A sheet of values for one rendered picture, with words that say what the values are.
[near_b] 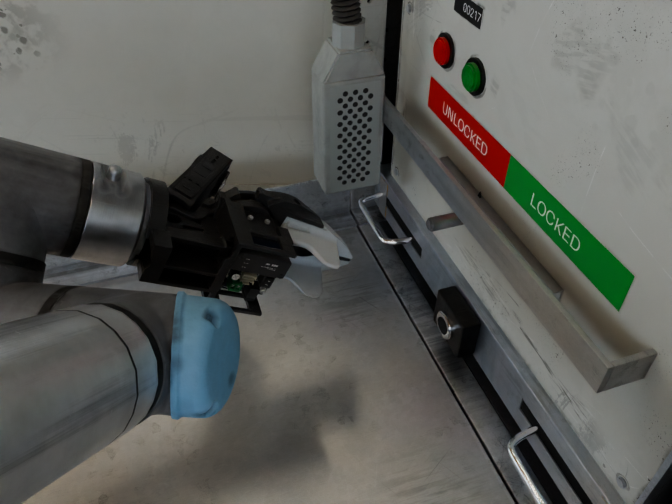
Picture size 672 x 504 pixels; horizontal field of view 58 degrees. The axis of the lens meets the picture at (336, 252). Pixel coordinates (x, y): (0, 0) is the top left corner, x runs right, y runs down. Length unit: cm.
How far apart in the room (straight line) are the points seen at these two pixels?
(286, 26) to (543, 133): 43
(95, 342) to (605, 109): 34
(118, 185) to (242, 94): 43
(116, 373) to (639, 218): 33
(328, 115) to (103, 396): 45
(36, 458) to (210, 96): 68
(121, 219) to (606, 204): 34
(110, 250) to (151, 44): 44
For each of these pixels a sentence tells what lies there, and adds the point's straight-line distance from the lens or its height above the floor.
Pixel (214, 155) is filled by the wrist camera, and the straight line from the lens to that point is 59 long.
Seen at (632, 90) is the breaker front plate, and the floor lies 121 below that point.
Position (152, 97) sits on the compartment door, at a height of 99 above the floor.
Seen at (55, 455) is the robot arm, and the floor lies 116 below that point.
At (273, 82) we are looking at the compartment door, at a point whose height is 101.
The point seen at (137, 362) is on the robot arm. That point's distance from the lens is 33.
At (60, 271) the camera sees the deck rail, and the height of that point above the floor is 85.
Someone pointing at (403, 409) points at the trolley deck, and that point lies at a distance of 66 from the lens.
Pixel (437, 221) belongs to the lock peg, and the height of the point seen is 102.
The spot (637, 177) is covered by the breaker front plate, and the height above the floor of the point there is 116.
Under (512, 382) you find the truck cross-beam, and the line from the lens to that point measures 62.
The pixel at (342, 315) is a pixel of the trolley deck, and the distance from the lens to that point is 73.
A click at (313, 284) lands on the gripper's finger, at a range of 57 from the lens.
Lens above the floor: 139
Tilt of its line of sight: 42 degrees down
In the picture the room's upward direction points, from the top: straight up
